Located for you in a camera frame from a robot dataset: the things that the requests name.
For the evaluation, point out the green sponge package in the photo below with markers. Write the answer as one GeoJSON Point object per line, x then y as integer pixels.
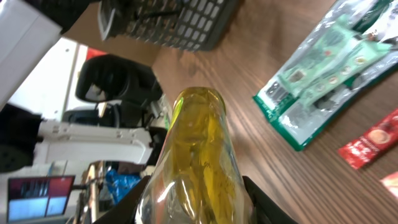
{"type": "Point", "coordinates": [299, 124]}

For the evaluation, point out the teal snack packet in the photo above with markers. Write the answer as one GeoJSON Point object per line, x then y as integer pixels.
{"type": "Point", "coordinates": [335, 57]}

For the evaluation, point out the blue plastic bag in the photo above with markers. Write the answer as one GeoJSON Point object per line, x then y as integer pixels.
{"type": "Point", "coordinates": [119, 185]}

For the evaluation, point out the red tissue pack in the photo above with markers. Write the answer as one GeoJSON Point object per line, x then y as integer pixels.
{"type": "Point", "coordinates": [390, 182]}

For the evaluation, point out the red coffee stick sachet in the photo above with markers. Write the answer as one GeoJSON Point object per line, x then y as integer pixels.
{"type": "Point", "coordinates": [377, 139]}

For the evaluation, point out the computer monitor screen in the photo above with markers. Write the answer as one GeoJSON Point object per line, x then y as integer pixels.
{"type": "Point", "coordinates": [30, 198]}

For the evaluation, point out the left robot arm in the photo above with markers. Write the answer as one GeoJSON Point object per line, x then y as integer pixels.
{"type": "Point", "coordinates": [28, 31]}

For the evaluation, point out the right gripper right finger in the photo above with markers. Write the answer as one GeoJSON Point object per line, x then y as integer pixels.
{"type": "Point", "coordinates": [265, 209]}

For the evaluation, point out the grey plastic mesh basket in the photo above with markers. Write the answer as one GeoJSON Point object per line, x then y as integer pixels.
{"type": "Point", "coordinates": [192, 25]}

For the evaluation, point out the yellow dish soap bottle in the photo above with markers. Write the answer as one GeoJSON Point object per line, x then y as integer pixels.
{"type": "Point", "coordinates": [196, 179]}

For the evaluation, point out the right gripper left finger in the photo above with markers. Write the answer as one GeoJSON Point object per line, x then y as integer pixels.
{"type": "Point", "coordinates": [124, 212]}

